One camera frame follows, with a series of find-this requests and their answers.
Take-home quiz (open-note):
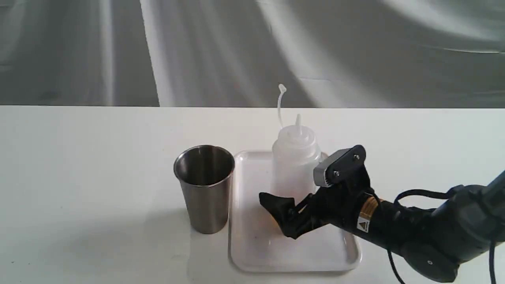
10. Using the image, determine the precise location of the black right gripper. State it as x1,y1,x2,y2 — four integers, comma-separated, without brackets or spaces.
258,144,381,239

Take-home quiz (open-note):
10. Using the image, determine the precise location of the stainless steel cup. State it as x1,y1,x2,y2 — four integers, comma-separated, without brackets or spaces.
173,144,235,234

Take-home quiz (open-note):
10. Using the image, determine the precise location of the white rectangular tray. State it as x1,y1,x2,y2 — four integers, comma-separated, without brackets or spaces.
228,150,362,273

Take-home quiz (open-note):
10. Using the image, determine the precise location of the clear squeeze bottle with oil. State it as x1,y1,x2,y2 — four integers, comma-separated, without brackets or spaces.
272,83,322,208

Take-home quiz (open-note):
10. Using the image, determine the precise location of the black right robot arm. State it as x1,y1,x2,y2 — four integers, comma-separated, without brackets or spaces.
258,144,505,284

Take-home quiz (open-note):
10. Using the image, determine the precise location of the grey fabric backdrop curtain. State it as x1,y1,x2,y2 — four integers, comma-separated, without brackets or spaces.
0,0,505,108

